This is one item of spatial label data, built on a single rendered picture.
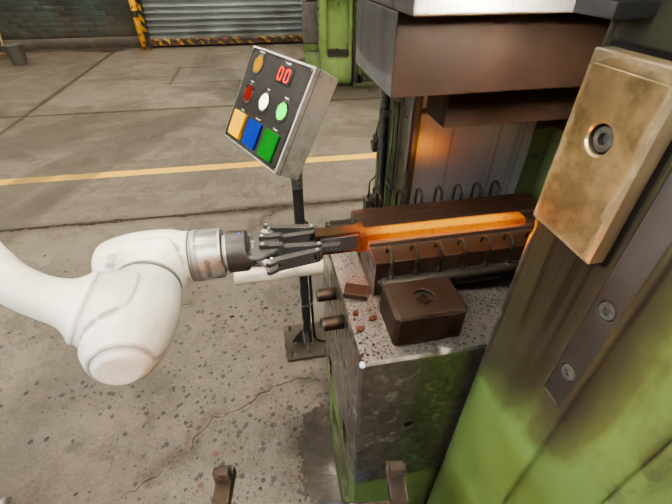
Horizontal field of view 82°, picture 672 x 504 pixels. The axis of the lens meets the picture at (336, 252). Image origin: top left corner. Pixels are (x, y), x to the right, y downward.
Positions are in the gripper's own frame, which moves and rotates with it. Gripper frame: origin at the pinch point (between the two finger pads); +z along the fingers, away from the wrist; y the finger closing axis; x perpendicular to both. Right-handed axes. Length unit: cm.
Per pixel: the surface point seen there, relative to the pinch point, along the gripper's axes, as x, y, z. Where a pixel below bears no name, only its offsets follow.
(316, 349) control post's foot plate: -99, -52, 0
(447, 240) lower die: -0.4, 3.4, 20.1
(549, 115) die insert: 22.2, 3.8, 32.4
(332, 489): -99, 5, -3
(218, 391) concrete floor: -100, -39, -42
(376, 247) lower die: -0.4, 3.0, 6.5
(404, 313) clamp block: -1.6, 18.5, 6.7
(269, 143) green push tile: 2.0, -43.1, -10.4
